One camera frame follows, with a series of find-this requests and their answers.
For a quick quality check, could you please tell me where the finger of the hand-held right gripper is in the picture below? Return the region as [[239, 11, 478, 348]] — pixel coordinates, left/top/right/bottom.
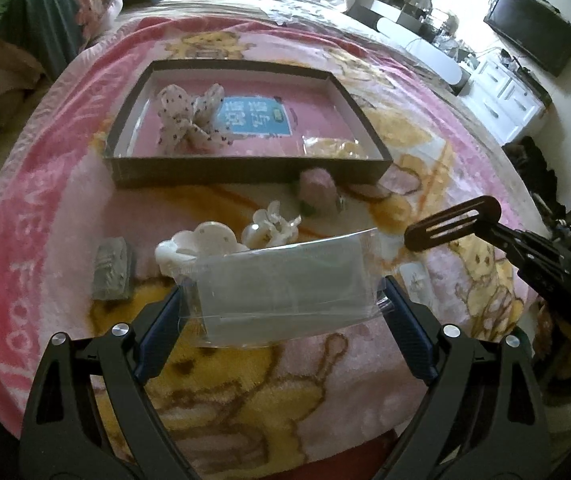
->
[[404, 195, 571, 311]]

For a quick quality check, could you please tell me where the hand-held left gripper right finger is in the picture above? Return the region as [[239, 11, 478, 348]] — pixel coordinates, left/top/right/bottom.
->
[[365, 275, 553, 480]]

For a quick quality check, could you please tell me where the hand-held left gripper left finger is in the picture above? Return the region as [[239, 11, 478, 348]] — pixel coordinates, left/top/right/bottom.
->
[[19, 287, 201, 480]]

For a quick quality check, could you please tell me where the white cloud hair claw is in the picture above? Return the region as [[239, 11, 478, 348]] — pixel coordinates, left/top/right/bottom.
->
[[154, 221, 248, 278]]

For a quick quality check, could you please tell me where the clear plastic bag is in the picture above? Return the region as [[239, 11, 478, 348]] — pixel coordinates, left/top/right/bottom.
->
[[174, 227, 396, 348]]

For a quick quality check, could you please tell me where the pink flower hair clip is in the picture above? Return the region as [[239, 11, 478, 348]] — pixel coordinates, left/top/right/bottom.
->
[[298, 167, 346, 216]]

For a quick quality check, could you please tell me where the white flower hair claw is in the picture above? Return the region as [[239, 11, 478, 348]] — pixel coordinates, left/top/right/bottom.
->
[[242, 200, 302, 250]]

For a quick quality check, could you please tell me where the dark shallow cardboard box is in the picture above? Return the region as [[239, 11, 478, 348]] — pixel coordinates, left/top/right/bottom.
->
[[102, 59, 394, 190]]

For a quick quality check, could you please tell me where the small white jewelry card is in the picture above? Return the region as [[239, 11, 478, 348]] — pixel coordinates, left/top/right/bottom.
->
[[400, 260, 439, 306]]

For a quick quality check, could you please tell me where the black bag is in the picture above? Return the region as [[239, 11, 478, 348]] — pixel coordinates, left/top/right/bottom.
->
[[503, 135, 566, 226]]

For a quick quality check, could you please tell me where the white drawer cabinet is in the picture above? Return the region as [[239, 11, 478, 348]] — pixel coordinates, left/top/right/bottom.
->
[[465, 55, 551, 146]]

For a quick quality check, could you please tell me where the yellow packet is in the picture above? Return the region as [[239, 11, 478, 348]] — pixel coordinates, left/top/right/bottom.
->
[[301, 134, 373, 160]]

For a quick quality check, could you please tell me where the white rounded bench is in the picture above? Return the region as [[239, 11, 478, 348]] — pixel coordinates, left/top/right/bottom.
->
[[405, 40, 471, 96]]

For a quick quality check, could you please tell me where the pink printed blanket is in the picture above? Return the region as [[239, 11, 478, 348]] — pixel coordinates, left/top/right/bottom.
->
[[0, 0, 566, 480]]

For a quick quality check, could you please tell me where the black television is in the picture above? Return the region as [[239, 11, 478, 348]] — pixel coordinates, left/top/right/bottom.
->
[[483, 0, 571, 78]]

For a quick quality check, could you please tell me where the white polka-dot hair bow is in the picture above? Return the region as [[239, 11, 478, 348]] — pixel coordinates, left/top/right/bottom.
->
[[156, 82, 231, 153]]

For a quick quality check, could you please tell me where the blue card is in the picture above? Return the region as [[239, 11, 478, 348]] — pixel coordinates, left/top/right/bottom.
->
[[214, 95, 293, 141]]

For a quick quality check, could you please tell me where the green quilt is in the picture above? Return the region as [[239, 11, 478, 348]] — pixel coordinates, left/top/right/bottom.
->
[[0, 0, 126, 81]]

